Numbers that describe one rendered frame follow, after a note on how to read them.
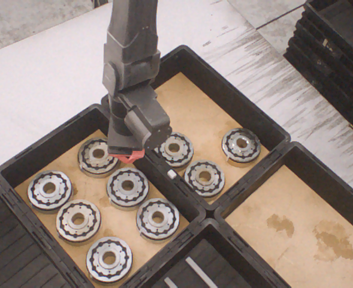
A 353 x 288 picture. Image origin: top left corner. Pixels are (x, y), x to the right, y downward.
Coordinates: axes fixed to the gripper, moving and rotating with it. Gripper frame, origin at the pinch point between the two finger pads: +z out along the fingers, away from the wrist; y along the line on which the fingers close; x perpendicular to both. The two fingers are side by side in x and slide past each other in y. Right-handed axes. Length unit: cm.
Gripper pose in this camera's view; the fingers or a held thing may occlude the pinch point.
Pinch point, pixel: (129, 147)
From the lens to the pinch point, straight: 92.0
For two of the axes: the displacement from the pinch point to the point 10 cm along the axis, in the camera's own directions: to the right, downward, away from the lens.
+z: -0.6, 4.9, 8.7
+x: -10.0, -0.6, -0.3
